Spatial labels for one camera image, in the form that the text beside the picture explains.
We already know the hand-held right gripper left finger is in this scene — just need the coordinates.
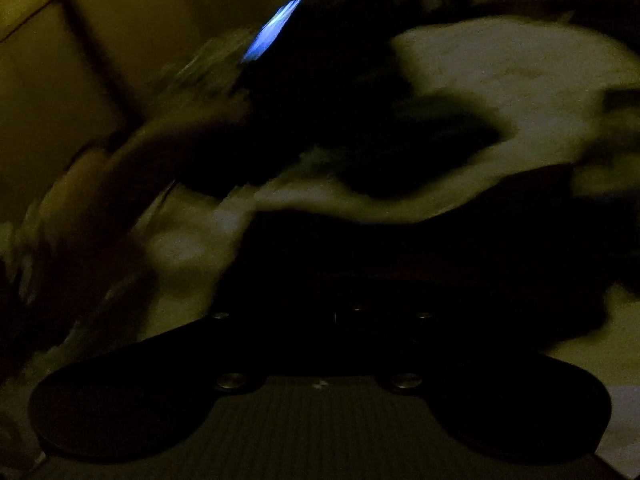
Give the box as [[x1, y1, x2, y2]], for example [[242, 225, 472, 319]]
[[132, 280, 321, 393]]

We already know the person's left forearm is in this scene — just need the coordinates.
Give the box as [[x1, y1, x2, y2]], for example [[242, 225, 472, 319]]
[[30, 102, 256, 271]]

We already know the cream cabinet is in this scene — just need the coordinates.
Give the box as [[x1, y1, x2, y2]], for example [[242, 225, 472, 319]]
[[0, 0, 241, 211]]

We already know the dark cloth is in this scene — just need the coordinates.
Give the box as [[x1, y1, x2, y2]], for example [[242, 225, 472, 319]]
[[215, 165, 640, 356]]

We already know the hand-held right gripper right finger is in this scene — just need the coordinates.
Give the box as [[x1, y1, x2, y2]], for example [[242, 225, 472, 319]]
[[322, 280, 506, 393]]

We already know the white patterned blanket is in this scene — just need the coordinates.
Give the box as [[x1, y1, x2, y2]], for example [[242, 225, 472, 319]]
[[140, 14, 640, 341]]

